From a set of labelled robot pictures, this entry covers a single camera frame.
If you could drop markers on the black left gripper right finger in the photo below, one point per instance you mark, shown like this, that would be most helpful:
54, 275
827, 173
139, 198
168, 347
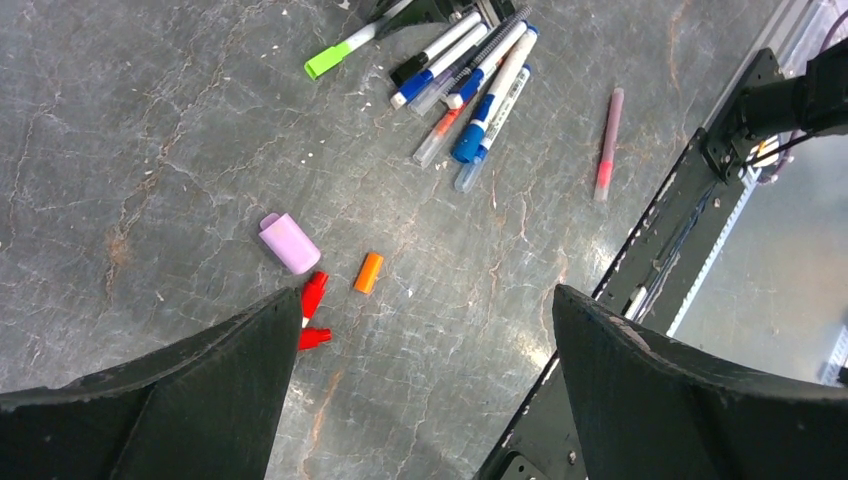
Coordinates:
647, 406

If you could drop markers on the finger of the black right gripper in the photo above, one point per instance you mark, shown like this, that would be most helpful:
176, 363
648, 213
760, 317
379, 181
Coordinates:
495, 12
419, 12

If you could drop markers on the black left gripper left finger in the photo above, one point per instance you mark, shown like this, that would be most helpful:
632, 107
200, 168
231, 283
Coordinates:
205, 407

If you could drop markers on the green capped white marker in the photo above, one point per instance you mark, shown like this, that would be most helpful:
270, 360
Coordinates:
333, 55

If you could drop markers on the red marker cap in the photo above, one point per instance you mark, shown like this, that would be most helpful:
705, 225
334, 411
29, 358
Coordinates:
311, 338
312, 295

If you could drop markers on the purple highlighter cap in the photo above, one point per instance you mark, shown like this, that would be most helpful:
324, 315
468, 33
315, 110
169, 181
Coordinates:
288, 242

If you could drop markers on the orange marker cap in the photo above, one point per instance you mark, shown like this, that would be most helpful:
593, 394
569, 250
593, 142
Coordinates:
368, 274

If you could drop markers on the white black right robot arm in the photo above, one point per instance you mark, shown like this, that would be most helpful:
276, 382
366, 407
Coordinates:
758, 125

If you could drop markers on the clear black grip pen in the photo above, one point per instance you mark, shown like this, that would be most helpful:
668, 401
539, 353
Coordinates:
464, 65

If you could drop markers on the clear red ballpoint pen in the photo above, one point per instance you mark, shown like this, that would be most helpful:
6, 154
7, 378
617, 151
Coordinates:
434, 141

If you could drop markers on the clear blue ballpoint pen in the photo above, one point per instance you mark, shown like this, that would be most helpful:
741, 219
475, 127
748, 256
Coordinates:
470, 172

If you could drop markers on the pink gel pen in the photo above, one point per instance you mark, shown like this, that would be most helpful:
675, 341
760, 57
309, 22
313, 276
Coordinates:
606, 163

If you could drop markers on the blue capped white marker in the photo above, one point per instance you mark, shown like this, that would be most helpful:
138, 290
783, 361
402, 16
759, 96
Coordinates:
413, 87

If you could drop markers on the blue capped thick marker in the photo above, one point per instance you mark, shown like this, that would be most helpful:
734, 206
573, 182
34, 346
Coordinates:
468, 142

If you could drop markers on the white slotted cable duct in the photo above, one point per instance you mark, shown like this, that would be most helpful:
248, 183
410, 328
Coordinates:
688, 300

